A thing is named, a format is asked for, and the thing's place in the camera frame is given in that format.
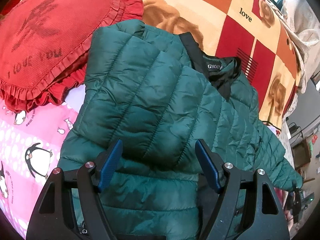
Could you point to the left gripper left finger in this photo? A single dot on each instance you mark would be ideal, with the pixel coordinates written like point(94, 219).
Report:
point(53, 216)

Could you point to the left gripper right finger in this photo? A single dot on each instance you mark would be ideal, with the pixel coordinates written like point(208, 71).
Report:
point(247, 206)

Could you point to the red heart ruffled pillow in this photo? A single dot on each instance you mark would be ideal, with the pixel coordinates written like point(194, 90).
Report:
point(45, 44)

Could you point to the dark green puffer jacket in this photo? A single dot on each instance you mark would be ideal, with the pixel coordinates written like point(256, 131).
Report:
point(154, 189)

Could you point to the orange red checkered blanket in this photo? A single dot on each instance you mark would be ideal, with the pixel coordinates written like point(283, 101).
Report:
point(225, 30)

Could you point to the beige floral quilt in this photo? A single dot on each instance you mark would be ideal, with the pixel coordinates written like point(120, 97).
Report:
point(302, 26)

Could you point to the pink penguin bedsheet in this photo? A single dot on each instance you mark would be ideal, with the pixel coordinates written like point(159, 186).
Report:
point(30, 145)

